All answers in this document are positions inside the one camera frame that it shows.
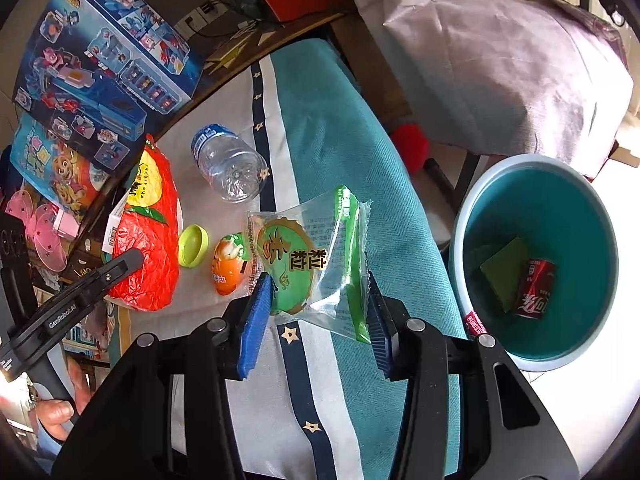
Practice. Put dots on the green sponge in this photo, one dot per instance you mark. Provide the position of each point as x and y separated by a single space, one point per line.
505 272

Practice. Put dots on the red orange crinkled plastic bag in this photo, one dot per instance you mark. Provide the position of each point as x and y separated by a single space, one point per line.
145 260

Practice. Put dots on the brown cardboard piece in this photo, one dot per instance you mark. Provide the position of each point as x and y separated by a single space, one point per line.
625 155

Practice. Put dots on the clear plastic bottle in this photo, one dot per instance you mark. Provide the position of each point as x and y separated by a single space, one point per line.
230 165

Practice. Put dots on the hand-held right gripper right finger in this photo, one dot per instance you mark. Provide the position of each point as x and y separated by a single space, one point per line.
378 332

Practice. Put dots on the person's left hand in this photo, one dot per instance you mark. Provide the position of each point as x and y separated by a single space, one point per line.
50 417

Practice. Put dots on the green clear snack wrapper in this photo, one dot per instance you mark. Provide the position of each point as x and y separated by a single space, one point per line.
300 260

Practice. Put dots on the red drink can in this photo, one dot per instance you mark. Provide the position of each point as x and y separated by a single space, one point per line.
536 290

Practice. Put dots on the teal plastic bin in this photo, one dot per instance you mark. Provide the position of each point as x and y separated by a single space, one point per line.
550 210

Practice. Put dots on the purple grey bed cover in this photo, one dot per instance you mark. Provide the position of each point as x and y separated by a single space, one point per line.
490 60

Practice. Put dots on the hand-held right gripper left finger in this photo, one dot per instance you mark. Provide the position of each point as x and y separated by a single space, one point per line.
255 325

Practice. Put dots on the yellow-green plastic cap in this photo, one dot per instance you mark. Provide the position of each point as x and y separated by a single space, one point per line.
192 246

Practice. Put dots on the white power strip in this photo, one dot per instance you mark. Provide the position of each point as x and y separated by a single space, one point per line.
200 14

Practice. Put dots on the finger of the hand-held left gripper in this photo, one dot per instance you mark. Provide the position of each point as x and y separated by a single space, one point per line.
117 270

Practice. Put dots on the black metal frame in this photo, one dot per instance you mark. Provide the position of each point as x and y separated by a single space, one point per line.
442 180

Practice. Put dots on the red fuzzy ball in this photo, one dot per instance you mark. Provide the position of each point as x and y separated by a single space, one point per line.
410 145

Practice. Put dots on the colourful cartoon toy packet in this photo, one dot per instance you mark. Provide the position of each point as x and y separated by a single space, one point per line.
50 160

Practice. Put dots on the pink plastic toy set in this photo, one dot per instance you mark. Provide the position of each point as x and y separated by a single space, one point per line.
45 240

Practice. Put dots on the blue toy box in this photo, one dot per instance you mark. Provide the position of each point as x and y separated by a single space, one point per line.
100 60

